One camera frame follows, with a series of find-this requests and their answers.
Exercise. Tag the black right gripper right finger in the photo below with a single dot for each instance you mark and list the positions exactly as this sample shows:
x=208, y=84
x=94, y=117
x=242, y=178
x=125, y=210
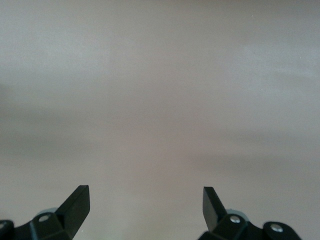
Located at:
x=212, y=212

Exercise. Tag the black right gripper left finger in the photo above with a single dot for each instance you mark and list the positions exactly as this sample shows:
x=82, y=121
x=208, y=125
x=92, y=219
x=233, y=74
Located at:
x=72, y=212

